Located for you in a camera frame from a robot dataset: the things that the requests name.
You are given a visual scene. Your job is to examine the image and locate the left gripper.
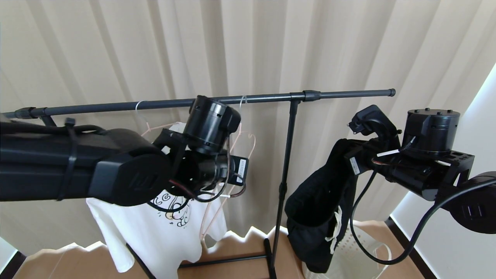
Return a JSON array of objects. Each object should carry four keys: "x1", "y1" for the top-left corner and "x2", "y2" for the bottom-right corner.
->
[{"x1": 197, "y1": 153, "x2": 249, "y2": 187}]

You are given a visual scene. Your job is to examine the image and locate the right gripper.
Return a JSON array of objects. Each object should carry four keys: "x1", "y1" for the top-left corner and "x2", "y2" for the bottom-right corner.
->
[{"x1": 344, "y1": 141, "x2": 393, "y2": 177}]

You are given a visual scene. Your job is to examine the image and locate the pink clothes hanger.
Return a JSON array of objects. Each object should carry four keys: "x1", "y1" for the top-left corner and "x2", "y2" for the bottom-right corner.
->
[
  {"x1": 136, "y1": 102, "x2": 183, "y2": 137},
  {"x1": 200, "y1": 96, "x2": 257, "y2": 248}
]

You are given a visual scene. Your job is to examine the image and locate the black garment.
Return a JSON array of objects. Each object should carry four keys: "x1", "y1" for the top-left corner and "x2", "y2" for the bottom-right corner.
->
[{"x1": 285, "y1": 138, "x2": 359, "y2": 274}]

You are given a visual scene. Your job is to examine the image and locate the white garment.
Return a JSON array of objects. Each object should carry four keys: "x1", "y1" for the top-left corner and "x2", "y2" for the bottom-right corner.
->
[{"x1": 86, "y1": 122, "x2": 228, "y2": 279}]

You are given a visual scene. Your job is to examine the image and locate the black clothes rack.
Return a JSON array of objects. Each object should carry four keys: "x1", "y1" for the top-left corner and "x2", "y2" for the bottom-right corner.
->
[{"x1": 2, "y1": 89, "x2": 396, "y2": 279}]

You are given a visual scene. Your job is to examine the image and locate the white laundry basket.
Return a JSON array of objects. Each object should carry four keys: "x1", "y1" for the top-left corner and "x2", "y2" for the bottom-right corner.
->
[{"x1": 302, "y1": 221, "x2": 392, "y2": 279}]

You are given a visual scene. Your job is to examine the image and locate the beige curtain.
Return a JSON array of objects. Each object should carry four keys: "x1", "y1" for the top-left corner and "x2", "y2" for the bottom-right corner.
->
[{"x1": 0, "y1": 0, "x2": 496, "y2": 254}]

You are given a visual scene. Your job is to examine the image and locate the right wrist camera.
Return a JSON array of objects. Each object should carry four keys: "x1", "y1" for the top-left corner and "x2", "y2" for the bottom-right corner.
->
[{"x1": 348, "y1": 105, "x2": 401, "y2": 141}]

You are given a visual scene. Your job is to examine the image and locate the black cable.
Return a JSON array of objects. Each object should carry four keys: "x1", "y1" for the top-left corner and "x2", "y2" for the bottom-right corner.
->
[
  {"x1": 148, "y1": 192, "x2": 192, "y2": 213},
  {"x1": 350, "y1": 170, "x2": 496, "y2": 266}
]

